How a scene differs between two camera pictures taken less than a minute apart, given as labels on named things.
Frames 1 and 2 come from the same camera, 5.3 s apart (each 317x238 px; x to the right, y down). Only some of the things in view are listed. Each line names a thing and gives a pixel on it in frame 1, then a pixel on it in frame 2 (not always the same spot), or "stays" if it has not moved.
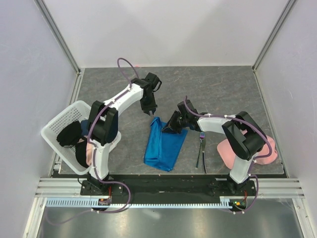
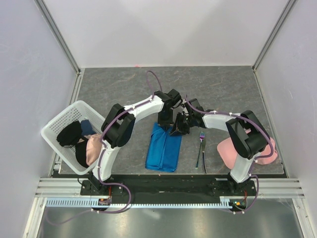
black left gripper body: (148, 104) → (165, 118)
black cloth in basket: (72, 135) stays
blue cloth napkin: (163, 147) stays
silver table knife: (203, 144) stays
